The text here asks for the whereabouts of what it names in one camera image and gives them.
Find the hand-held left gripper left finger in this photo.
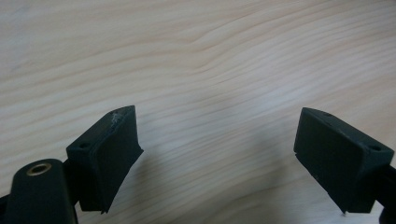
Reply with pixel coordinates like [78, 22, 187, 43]
[65, 105, 145, 215]

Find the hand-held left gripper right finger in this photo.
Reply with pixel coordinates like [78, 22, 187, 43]
[292, 106, 396, 215]

